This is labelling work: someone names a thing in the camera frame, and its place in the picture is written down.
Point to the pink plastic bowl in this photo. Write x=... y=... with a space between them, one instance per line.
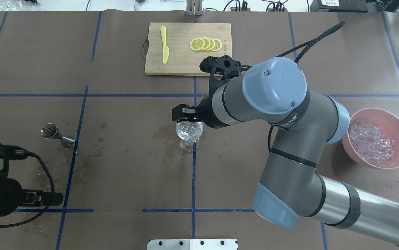
x=389 y=125

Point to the steel jigger cup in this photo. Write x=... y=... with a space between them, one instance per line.
x=50 y=131

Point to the bamboo cutting board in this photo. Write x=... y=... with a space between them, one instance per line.
x=183 y=61

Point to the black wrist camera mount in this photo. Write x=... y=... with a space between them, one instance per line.
x=221 y=71

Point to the lemon slice stack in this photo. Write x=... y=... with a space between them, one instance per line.
x=206 y=44

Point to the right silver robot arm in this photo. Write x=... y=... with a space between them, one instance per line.
x=276 y=91

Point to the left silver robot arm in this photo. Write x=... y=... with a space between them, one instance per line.
x=12 y=196

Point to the aluminium frame post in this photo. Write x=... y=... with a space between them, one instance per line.
x=194 y=7

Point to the clear wine glass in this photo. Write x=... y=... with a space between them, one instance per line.
x=190 y=135

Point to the black electronics box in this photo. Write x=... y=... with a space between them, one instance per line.
x=359 y=6

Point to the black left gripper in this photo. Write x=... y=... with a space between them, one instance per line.
x=11 y=195

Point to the clear ice cubes pile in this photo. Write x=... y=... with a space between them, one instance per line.
x=370 y=144

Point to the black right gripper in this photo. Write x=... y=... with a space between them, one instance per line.
x=203 y=108

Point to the yellow plastic knife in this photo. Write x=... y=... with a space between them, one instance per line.
x=165 y=48

